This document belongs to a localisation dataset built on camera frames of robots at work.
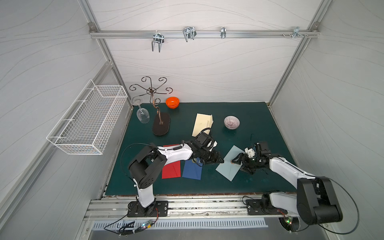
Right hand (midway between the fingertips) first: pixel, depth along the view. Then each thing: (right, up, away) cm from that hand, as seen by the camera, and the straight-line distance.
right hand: (237, 163), depth 87 cm
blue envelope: (-27, -3, -1) cm, 27 cm away
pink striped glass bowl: (+2, +24, +21) cm, 32 cm away
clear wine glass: (-56, +29, 0) cm, 63 cm away
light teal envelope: (-5, -4, +1) cm, 7 cm away
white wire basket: (-77, +23, -18) cm, 82 cm away
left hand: (-10, +2, -5) cm, 12 cm away
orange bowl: (-43, +40, +31) cm, 67 cm away
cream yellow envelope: (-19, +25, +24) cm, 40 cm away
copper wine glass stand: (-50, +25, +18) cm, 58 cm away
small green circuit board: (-47, -23, -19) cm, 56 cm away
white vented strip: (-53, -24, -17) cm, 60 cm away
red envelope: (-38, -3, -1) cm, 38 cm away
